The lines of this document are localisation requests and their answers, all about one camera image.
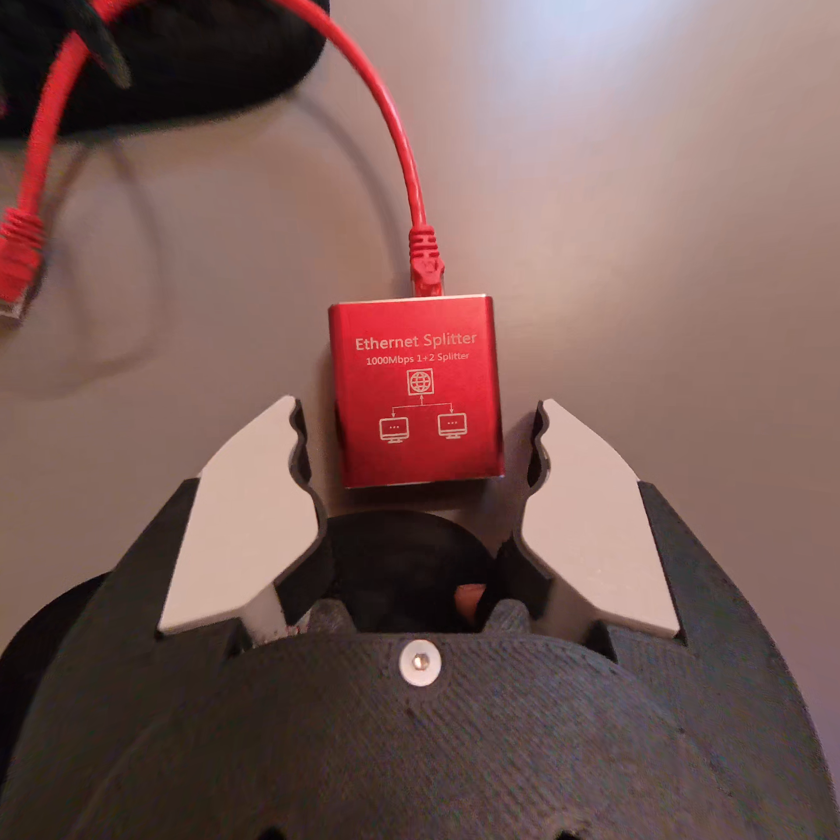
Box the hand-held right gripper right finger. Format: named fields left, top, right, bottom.
left=513, top=398, right=681, bottom=641

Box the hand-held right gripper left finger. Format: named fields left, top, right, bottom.
left=156, top=394, right=329, bottom=648

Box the red ethernet splitter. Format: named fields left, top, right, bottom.
left=328, top=295, right=508, bottom=491

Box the red ethernet cable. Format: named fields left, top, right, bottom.
left=0, top=0, right=448, bottom=324

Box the grey desk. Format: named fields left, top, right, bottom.
left=0, top=0, right=840, bottom=729

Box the black padded wrist rest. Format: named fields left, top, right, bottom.
left=0, top=0, right=330, bottom=143

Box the black cable strap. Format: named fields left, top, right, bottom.
left=66, top=0, right=133, bottom=91

